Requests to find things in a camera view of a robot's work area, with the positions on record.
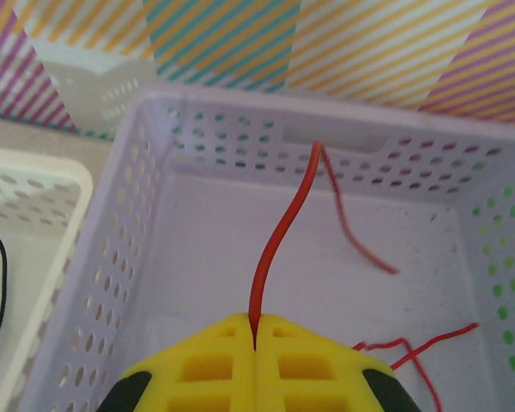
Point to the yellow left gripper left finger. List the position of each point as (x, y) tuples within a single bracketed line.
[(197, 373)]

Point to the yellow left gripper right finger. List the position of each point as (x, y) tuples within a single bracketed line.
[(317, 373)]

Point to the lilac perforated plastic basket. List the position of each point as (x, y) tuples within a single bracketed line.
[(197, 257)]

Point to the white perforated plastic basket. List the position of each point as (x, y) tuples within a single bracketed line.
[(47, 169)]

